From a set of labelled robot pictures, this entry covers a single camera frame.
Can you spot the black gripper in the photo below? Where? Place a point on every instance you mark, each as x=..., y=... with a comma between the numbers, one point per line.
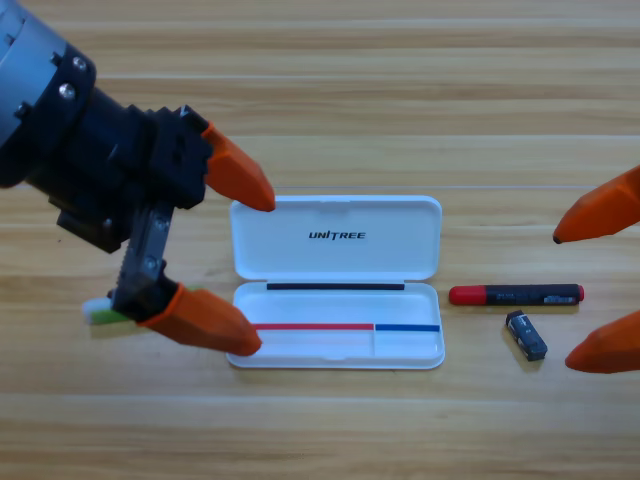
x=125, y=160

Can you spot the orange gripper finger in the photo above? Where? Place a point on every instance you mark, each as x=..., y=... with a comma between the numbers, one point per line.
x=210, y=320
x=600, y=215
x=610, y=350

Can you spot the red and black marker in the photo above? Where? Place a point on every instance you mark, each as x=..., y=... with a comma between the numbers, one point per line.
x=515, y=295

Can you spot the green and white highlighter pen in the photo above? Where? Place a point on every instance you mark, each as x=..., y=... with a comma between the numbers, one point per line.
x=97, y=311

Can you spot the white Unitree pencil case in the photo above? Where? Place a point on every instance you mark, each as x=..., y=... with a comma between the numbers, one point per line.
x=335, y=280

